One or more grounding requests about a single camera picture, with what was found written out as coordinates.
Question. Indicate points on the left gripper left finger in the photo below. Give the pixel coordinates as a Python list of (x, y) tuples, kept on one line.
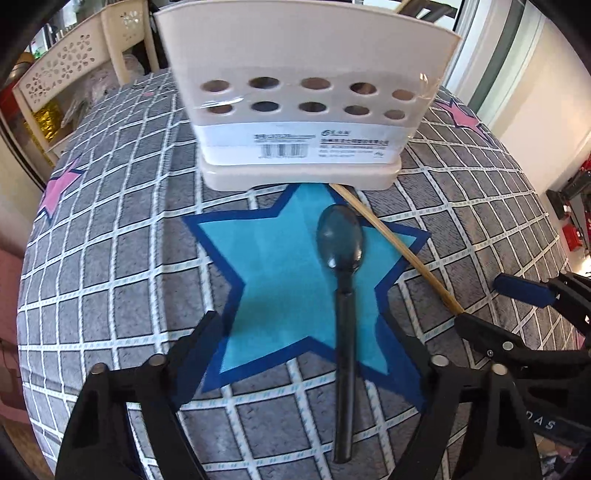
[(189, 357)]

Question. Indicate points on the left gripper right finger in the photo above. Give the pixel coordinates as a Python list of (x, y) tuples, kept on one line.
[(408, 363)]

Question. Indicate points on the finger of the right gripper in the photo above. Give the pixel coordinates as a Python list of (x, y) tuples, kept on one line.
[(494, 342), (537, 294)]

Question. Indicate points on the long bamboo chopstick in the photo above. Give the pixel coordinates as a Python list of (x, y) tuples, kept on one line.
[(447, 298)]

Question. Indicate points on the dark translucent spoon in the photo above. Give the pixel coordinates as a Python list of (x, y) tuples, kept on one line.
[(340, 246)]

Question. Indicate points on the pink plastic stool stack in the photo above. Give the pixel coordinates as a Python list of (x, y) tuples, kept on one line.
[(12, 401)]

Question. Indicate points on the white plastic utensil holder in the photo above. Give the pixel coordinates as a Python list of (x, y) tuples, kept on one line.
[(302, 91)]

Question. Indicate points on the beige plastic storage trolley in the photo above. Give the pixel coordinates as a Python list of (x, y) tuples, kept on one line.
[(102, 38)]

